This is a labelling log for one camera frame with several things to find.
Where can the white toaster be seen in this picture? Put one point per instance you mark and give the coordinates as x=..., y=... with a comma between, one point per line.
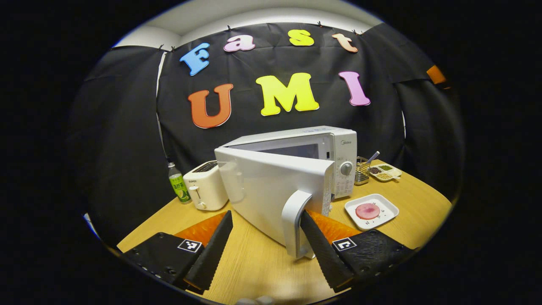
x=207, y=188

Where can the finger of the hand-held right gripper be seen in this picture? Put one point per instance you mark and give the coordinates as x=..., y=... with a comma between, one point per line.
x=436, y=75

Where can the green drink bottle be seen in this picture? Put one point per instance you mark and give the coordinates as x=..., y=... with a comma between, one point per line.
x=178, y=186

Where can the white microwave oven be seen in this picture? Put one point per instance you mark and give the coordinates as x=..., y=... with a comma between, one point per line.
x=271, y=190

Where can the white square plate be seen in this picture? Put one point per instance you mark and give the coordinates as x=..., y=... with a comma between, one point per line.
x=385, y=209

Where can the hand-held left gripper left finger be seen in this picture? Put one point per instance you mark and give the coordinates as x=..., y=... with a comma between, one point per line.
x=211, y=254

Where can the pink round food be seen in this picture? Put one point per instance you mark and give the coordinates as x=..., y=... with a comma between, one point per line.
x=367, y=211

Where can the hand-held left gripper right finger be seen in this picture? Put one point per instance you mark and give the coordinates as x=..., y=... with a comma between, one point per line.
x=328, y=258

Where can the black backdrop cloth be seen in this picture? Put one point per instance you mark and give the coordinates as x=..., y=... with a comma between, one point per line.
x=254, y=123

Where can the white divided bean dish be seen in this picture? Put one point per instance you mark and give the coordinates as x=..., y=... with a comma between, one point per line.
x=385, y=172

